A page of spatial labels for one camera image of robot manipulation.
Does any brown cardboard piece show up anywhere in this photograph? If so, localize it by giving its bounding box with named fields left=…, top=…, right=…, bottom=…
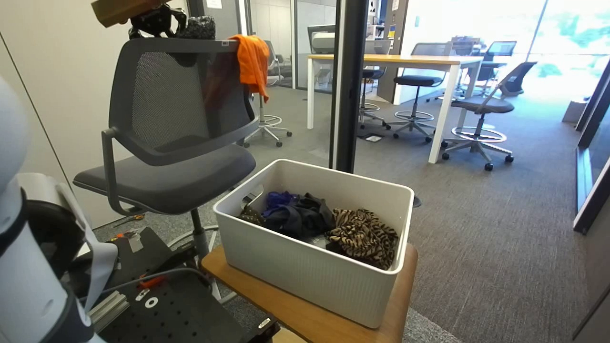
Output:
left=91, top=0, right=168, bottom=28

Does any orange cloth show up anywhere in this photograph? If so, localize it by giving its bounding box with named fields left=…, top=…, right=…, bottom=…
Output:
left=228, top=34, right=271, bottom=103

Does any blue cloth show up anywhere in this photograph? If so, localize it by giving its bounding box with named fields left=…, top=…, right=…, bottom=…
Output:
left=263, top=191, right=300, bottom=218

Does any grey mesh office chair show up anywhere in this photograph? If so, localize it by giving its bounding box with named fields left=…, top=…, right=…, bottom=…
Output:
left=73, top=37, right=261, bottom=305

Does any orange handled tool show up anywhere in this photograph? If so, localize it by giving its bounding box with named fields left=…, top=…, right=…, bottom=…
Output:
left=112, top=214, right=146, bottom=228

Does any white table with wooden top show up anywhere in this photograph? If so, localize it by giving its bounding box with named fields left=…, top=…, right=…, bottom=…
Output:
left=306, top=53, right=485, bottom=164

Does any leopard print sock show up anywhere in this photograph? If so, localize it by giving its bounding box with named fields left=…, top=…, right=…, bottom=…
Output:
left=325, top=208, right=400, bottom=271

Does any aluminium rail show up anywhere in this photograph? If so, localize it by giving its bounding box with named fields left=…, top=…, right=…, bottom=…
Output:
left=88, top=290, right=130, bottom=333

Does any white printer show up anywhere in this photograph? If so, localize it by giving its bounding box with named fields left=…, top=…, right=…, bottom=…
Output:
left=307, top=25, right=337, bottom=54

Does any grey cable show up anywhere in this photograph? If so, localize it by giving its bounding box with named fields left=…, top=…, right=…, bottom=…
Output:
left=101, top=266, right=211, bottom=292

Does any dark patterned sock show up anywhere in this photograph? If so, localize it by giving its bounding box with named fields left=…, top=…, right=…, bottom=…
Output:
left=238, top=203, right=266, bottom=227

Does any black pillar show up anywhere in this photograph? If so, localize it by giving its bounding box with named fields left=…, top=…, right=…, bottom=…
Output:
left=328, top=0, right=370, bottom=174

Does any dark speckled sock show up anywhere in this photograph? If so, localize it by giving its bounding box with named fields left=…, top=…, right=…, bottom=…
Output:
left=177, top=16, right=217, bottom=40

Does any black cloth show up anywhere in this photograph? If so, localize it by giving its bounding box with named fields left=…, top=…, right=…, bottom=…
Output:
left=264, top=192, right=336, bottom=241

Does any white plastic box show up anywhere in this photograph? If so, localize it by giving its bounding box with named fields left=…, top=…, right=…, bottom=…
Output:
left=213, top=159, right=416, bottom=330

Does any grey swivel stool chair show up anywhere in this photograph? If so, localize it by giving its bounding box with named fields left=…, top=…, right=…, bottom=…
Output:
left=243, top=40, right=293, bottom=149
left=358, top=67, right=392, bottom=131
left=440, top=61, right=538, bottom=172
left=388, top=42, right=454, bottom=143

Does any monitor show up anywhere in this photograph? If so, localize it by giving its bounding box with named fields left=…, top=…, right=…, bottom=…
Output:
left=485, top=40, right=518, bottom=57

